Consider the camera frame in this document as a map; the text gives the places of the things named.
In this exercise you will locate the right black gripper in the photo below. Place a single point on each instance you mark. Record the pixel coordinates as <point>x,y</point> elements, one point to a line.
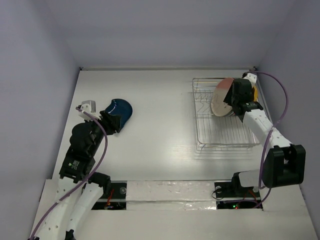
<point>236,93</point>

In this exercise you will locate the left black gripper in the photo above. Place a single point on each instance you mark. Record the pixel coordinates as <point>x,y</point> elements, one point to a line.
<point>111,122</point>

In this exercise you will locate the dark blue plate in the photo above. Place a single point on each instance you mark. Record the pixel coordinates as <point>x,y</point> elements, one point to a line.
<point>120,107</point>

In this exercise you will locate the pink and cream plate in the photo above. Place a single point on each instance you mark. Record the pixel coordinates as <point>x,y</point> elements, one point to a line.
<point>218,107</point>

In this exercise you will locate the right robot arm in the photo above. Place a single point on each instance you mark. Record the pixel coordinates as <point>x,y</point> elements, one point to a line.
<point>282,162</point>

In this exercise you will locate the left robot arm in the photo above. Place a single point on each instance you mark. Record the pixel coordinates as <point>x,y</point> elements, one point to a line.
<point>80,185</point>

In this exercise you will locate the yellow plate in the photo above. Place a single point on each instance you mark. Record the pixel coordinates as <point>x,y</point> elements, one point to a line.
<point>254,94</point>

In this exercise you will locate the silver foil strip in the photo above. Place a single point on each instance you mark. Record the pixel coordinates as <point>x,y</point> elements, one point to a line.
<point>170,195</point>

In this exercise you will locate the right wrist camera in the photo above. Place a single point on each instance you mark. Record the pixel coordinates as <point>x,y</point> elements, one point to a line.
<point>251,77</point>

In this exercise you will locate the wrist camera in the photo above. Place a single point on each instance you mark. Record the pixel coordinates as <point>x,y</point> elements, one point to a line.
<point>251,77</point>
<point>89,107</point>

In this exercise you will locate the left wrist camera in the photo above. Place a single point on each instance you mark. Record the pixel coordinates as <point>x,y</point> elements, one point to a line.
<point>89,107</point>

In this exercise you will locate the wire dish rack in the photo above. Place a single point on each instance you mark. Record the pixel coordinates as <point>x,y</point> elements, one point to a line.
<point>214,132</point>

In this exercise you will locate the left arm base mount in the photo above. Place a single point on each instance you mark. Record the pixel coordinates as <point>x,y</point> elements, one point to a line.
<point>115,199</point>

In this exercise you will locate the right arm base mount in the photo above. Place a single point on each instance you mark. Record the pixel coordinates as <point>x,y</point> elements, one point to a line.
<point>229,198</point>

